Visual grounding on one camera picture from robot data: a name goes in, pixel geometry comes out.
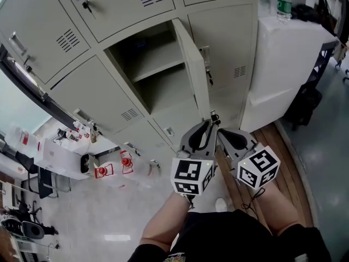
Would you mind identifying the grey round-faced device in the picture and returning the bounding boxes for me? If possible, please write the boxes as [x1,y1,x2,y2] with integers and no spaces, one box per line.
[21,220,45,240]

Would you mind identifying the white low counter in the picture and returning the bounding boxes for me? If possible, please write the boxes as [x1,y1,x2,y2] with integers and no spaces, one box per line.
[53,129,121,158]

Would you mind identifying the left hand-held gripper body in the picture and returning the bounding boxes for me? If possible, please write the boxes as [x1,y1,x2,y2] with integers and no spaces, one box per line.
[171,149,218,197]

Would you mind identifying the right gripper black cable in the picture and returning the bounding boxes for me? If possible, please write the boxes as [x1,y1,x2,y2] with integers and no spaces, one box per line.
[241,188,267,218]

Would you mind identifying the small white bin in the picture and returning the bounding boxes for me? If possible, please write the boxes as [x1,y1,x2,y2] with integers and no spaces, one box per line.
[80,153,96,175]

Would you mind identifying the green label water bottle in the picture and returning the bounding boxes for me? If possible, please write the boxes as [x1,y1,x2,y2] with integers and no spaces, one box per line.
[276,0,293,25]

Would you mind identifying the white cardboard carton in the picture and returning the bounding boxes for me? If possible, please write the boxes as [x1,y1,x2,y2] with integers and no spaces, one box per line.
[35,138,92,180]

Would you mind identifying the person's left forearm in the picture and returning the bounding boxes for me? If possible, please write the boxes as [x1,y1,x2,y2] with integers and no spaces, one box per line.
[140,191,191,253]

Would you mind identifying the cluttered equipment rack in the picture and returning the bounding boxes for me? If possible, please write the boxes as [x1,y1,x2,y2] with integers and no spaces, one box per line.
[0,219,47,262]

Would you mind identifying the person's black clothes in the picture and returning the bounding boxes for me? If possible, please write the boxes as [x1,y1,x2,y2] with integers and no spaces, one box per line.
[127,209,332,262]

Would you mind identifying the grey metal locker door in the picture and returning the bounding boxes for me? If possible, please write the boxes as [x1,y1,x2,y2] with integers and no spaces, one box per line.
[171,17,212,121]

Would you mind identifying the beige metal locker cabinet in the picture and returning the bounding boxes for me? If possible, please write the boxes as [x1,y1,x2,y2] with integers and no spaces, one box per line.
[0,0,260,171]

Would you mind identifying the black adapter cable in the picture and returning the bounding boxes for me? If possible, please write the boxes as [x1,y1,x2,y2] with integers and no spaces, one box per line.
[45,240,61,259]

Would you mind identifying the black swivel chair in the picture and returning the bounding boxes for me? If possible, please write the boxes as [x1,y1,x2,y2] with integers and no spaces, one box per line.
[15,195,43,223]

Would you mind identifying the brown wooden slat platform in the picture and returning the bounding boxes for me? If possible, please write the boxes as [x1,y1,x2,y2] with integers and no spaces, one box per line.
[215,120,314,229]

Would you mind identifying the black window frame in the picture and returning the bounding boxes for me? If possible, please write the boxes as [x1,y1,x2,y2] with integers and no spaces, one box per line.
[0,44,82,128]

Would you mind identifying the clear container red label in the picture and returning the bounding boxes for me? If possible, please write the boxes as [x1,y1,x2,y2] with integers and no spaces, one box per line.
[5,124,44,158]

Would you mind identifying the white side desk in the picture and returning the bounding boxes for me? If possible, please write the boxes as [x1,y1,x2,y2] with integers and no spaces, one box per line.
[0,151,31,174]

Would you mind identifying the black office chair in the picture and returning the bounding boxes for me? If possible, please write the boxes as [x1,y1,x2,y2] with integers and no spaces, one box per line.
[15,150,72,199]

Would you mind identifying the large white box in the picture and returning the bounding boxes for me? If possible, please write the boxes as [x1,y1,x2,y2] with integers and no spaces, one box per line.
[239,16,339,133]

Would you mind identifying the black metal desk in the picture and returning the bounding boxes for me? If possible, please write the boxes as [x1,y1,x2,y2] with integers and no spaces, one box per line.
[308,41,341,86]

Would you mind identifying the black bag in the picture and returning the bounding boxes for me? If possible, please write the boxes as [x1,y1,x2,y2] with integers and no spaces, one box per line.
[291,4,321,24]

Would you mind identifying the person's right white shoe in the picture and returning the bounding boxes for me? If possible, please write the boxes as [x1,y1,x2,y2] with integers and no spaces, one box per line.
[214,197,228,213]

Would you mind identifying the person's right forearm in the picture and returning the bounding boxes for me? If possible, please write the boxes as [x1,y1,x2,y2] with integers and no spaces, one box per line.
[255,186,300,237]

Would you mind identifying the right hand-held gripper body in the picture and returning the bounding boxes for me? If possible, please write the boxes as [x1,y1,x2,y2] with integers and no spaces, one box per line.
[230,142,281,189]

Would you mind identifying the black backpack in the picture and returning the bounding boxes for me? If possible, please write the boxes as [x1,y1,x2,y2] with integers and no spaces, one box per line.
[285,83,323,130]

